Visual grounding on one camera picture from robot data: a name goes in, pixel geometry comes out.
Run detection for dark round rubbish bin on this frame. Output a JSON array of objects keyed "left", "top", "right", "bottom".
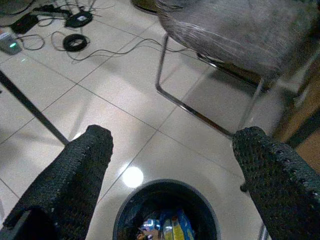
[{"left": 112, "top": 178, "right": 222, "bottom": 240}]

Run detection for black power brick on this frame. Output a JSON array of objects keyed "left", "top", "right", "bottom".
[{"left": 11, "top": 13, "right": 40, "bottom": 35}]

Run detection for brown cardboard box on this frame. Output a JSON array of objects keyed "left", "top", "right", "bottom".
[{"left": 272, "top": 59, "right": 320, "bottom": 171}]

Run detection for grey device green light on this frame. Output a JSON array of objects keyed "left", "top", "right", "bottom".
[{"left": 0, "top": 29, "right": 23, "bottom": 56}]

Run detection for black power strip with plugs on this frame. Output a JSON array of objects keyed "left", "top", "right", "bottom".
[{"left": 32, "top": 2, "right": 74, "bottom": 16}]

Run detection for thin looped floor cable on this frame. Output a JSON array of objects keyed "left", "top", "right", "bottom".
[{"left": 16, "top": 33, "right": 46, "bottom": 52}]

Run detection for black coiled cable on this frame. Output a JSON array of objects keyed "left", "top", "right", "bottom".
[{"left": 62, "top": 33, "right": 90, "bottom": 53}]

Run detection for black router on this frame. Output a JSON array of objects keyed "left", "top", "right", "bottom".
[{"left": 64, "top": 11, "right": 94, "bottom": 29}]

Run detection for black metal table leg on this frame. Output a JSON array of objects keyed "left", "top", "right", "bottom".
[{"left": 0, "top": 69, "right": 70, "bottom": 146}]

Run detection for thin grey floor cable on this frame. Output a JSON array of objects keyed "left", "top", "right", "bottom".
[{"left": 66, "top": 37, "right": 198, "bottom": 63}]

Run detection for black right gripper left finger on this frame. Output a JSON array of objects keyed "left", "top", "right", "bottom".
[{"left": 2, "top": 124, "right": 115, "bottom": 240}]

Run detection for grey fabric chair chrome frame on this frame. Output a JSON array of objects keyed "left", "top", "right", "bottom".
[{"left": 154, "top": 0, "right": 320, "bottom": 137}]

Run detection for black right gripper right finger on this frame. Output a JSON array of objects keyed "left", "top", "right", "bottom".
[{"left": 231, "top": 126, "right": 320, "bottom": 240}]

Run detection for blue yellow snack package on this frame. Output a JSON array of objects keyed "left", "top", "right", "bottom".
[{"left": 159, "top": 208, "right": 196, "bottom": 240}]

